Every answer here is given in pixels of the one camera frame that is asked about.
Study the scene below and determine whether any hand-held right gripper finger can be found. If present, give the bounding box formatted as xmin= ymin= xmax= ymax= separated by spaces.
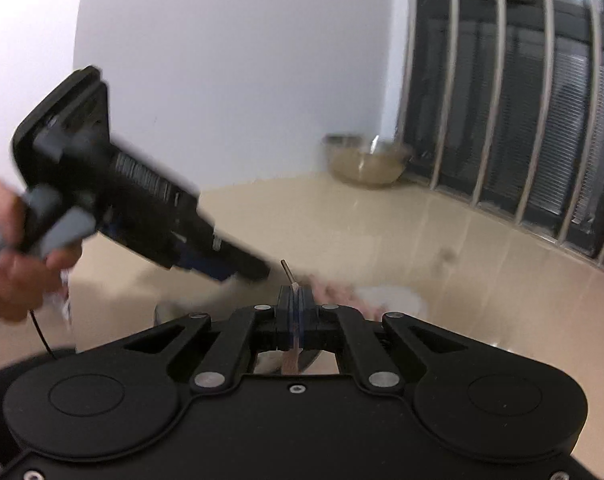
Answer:
xmin=124 ymin=286 xmax=297 ymax=393
xmin=297 ymin=286 xmax=470 ymax=393

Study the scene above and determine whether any metal window railing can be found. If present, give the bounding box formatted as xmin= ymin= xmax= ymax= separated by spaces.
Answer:
xmin=397 ymin=0 xmax=604 ymax=271

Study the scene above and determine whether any black cable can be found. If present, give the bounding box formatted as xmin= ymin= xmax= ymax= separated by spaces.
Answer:
xmin=29 ymin=310 xmax=57 ymax=361

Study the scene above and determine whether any stainless steel bowl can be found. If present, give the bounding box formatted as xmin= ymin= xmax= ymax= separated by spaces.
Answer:
xmin=323 ymin=132 xmax=413 ymax=190

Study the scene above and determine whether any person's left hand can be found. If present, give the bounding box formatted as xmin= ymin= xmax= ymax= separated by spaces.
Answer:
xmin=0 ymin=178 xmax=82 ymax=323

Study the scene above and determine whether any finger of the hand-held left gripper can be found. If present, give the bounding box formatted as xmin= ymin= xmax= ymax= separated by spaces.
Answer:
xmin=174 ymin=232 xmax=270 ymax=285

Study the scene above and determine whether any dark window with blinds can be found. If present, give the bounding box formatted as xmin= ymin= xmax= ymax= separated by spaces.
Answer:
xmin=407 ymin=0 xmax=604 ymax=266

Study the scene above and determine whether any white sneaker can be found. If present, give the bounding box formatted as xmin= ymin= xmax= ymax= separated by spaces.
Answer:
xmin=154 ymin=277 xmax=427 ymax=376

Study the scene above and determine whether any pink shoelace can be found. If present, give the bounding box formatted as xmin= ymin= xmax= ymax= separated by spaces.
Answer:
xmin=280 ymin=259 xmax=383 ymax=376

